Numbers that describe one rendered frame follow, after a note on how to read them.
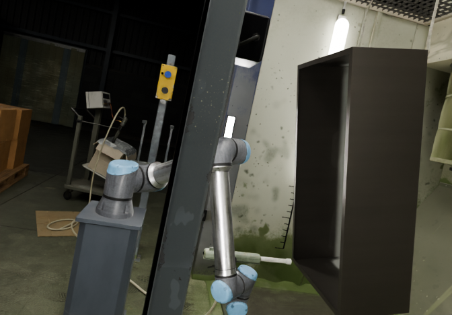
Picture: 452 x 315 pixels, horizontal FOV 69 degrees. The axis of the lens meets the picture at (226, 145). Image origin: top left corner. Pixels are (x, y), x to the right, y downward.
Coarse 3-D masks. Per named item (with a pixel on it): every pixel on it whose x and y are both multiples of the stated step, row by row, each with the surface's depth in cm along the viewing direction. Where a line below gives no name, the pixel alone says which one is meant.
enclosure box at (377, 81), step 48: (384, 48) 137; (336, 96) 199; (384, 96) 139; (336, 144) 203; (384, 144) 142; (336, 192) 206; (384, 192) 144; (336, 240) 210; (384, 240) 147; (336, 288) 174; (384, 288) 150
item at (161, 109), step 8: (168, 56) 251; (160, 104) 253; (160, 112) 254; (160, 120) 255; (160, 128) 255; (160, 136) 257; (152, 144) 256; (152, 152) 256; (152, 160) 257; (144, 192) 258; (144, 200) 259; (144, 208) 260; (136, 248) 262; (136, 256) 263
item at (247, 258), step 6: (204, 252) 170; (210, 252) 170; (240, 252) 176; (246, 252) 177; (204, 258) 170; (210, 258) 172; (240, 258) 173; (246, 258) 174; (252, 258) 174; (258, 258) 175; (264, 258) 177; (270, 258) 178; (276, 258) 179; (282, 258) 180; (288, 258) 180; (258, 264) 176; (288, 264) 179
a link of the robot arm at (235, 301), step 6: (234, 300) 141; (240, 300) 141; (246, 300) 142; (228, 306) 141; (234, 306) 140; (240, 306) 140; (246, 306) 141; (228, 312) 141; (234, 312) 141; (240, 312) 141; (246, 312) 142
